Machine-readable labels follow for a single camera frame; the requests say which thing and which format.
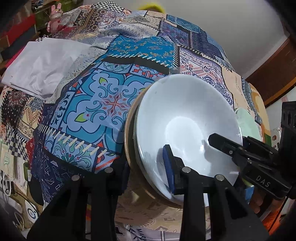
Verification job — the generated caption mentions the white folded cloth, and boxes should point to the white folded cloth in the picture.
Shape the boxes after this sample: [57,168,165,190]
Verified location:
[1,38,97,100]

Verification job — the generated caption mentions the brown wooden door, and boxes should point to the brown wooden door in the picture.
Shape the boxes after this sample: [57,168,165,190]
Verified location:
[246,38,295,107]

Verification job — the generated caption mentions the orange sleeve forearm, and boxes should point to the orange sleeve forearm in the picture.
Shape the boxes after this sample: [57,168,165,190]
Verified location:
[262,200,287,235]

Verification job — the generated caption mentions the red box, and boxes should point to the red box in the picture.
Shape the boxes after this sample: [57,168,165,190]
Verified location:
[1,15,36,48]

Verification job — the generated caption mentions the pink rabbit toy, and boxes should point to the pink rabbit toy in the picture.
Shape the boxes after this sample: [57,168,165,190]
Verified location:
[47,3,63,33]

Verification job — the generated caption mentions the patchwork patterned tablecloth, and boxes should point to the patchwork patterned tablecloth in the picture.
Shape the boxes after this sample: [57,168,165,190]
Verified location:
[0,1,263,241]

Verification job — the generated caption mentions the right hand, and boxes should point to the right hand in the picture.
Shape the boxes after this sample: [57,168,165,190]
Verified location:
[249,188,265,214]

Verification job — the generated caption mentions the yellow chair back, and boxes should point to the yellow chair back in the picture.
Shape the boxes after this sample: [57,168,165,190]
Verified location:
[137,2,166,14]

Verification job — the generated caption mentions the purple plate with gold rim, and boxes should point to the purple plate with gold rim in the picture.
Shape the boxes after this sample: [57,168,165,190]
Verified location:
[124,88,183,208]

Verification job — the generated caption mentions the white plate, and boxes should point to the white plate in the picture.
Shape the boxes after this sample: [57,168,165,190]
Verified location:
[132,104,183,208]

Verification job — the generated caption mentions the white bowl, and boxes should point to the white bowl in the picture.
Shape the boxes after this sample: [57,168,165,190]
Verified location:
[137,74,242,202]

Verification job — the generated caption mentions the mint green bowl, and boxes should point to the mint green bowl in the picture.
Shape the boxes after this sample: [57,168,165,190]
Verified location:
[235,108,261,141]

